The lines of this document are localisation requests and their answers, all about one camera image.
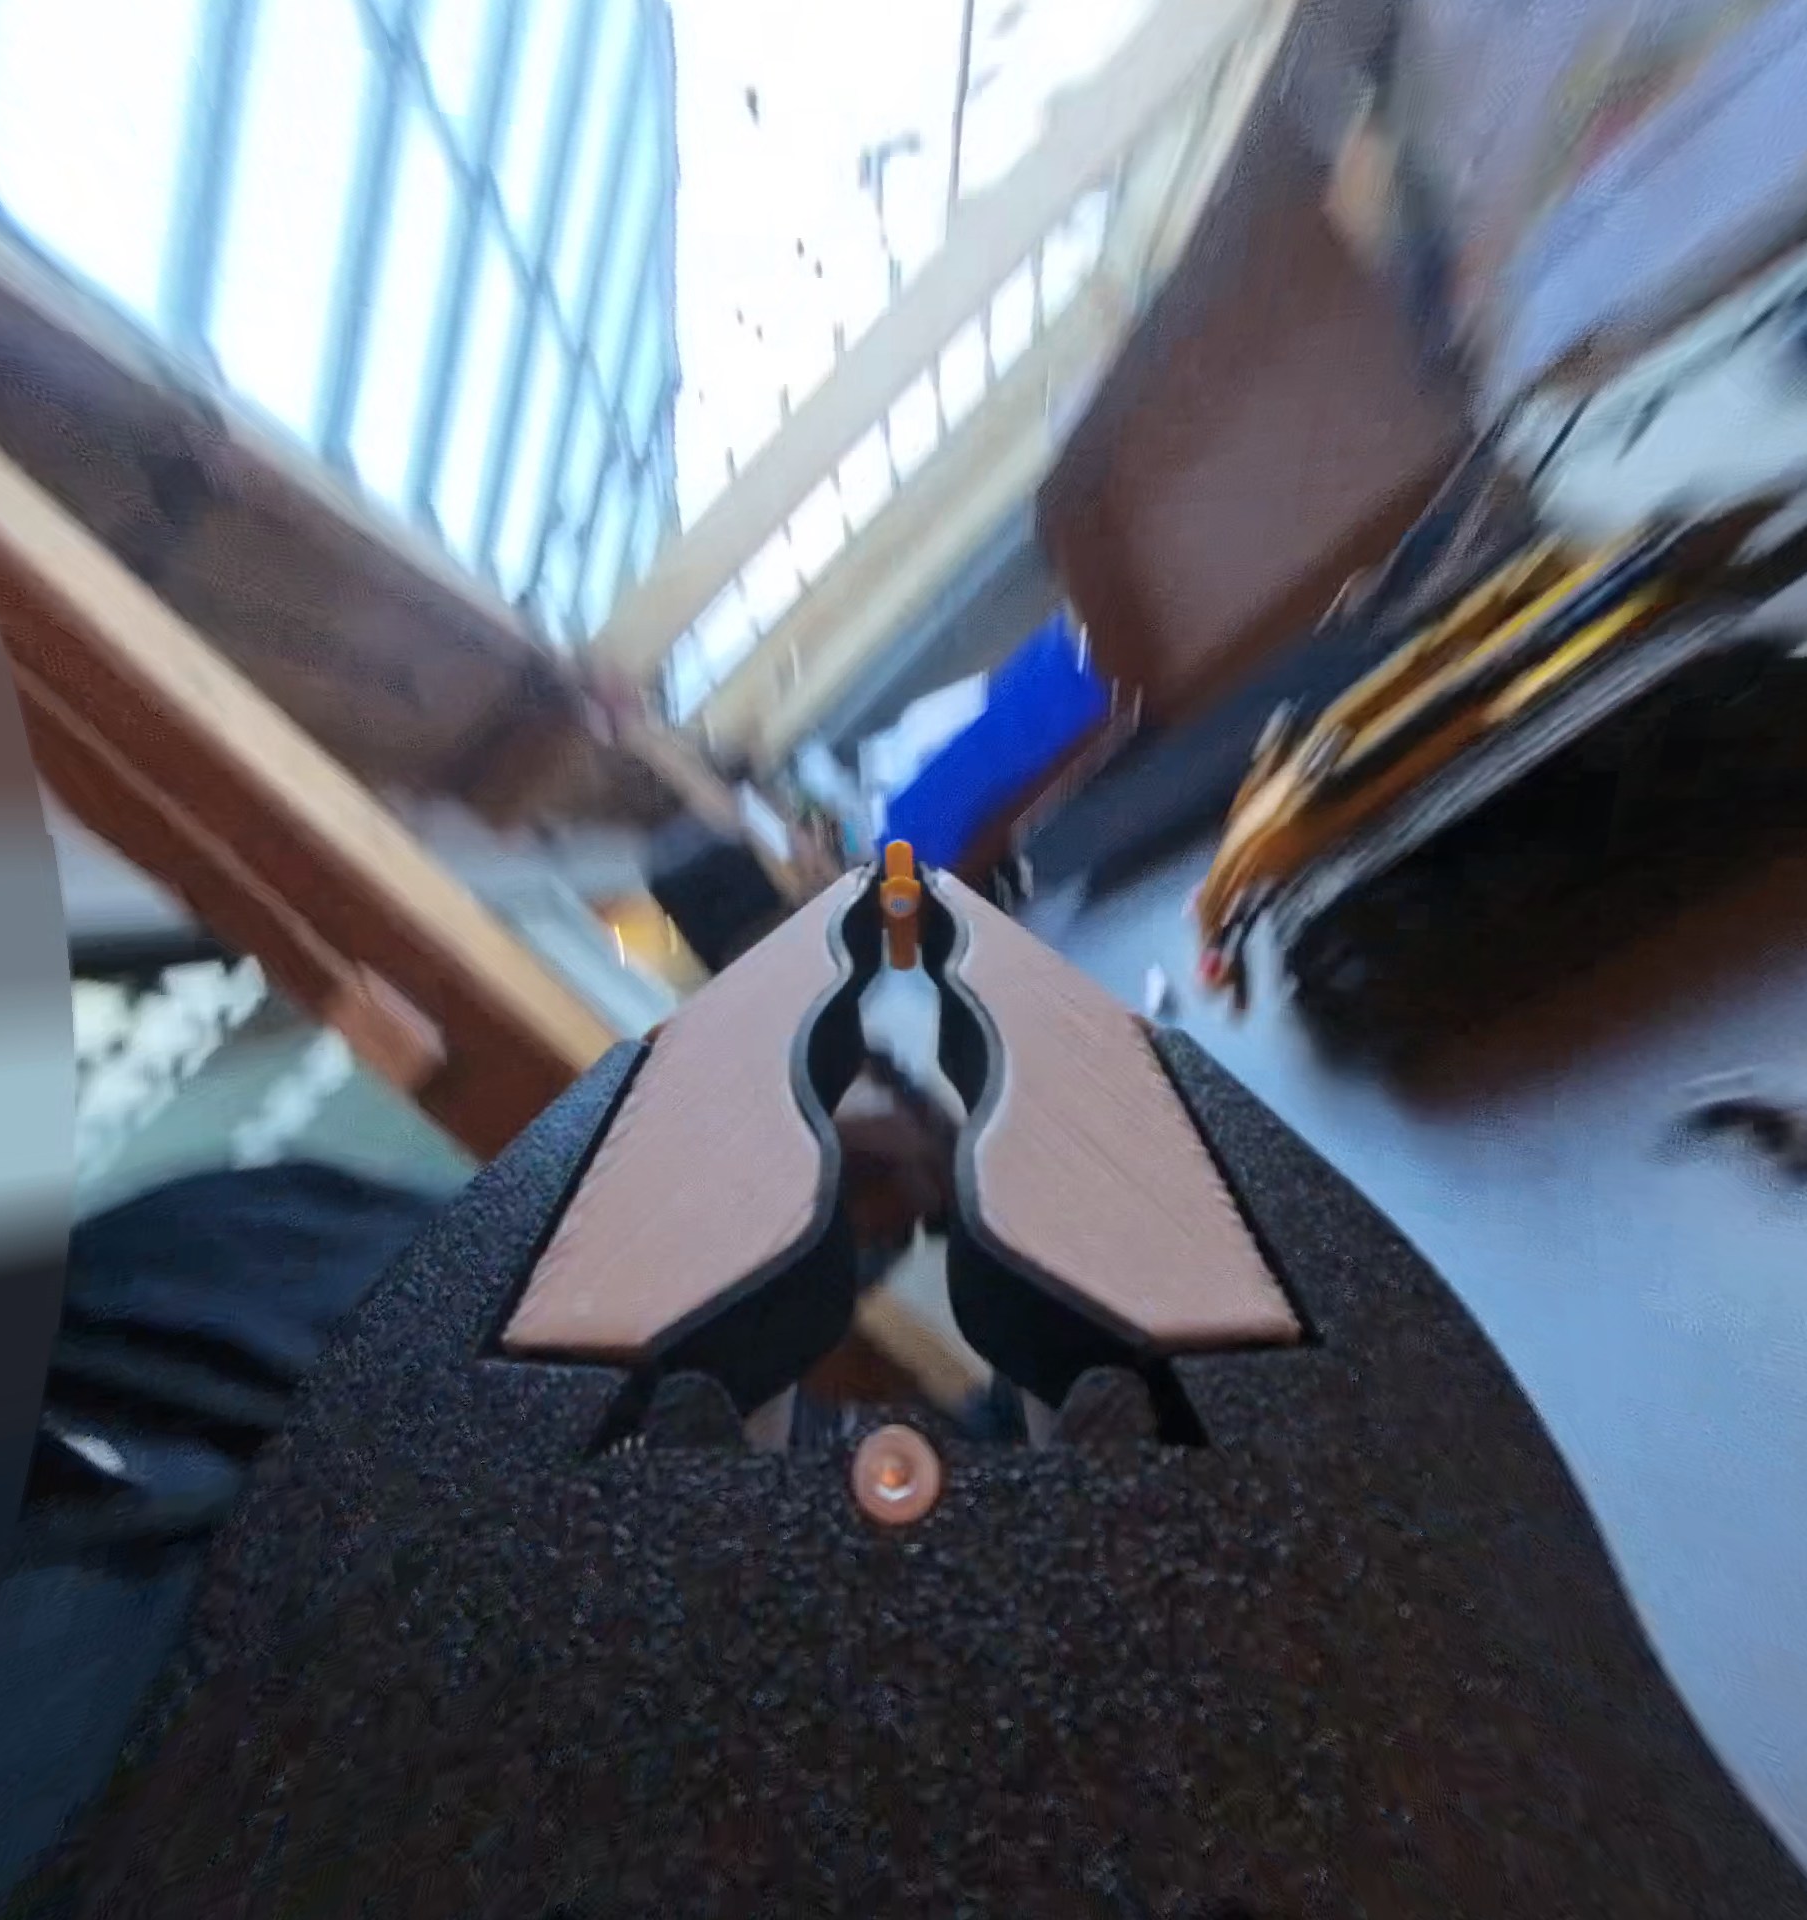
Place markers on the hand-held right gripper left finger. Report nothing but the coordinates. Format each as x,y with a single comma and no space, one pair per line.
679,1188

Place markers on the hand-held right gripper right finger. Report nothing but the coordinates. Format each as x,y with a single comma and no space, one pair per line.
1114,1188

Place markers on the yellow toy pin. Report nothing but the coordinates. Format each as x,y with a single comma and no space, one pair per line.
900,902

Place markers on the yellow toy tracked robot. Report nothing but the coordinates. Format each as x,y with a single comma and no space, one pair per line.
1444,704

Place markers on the grey desk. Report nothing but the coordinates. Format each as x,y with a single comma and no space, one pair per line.
1593,1351

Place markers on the blue plastic bin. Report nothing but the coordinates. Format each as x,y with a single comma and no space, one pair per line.
1009,752

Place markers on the large gridded window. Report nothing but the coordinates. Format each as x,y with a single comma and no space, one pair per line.
317,225

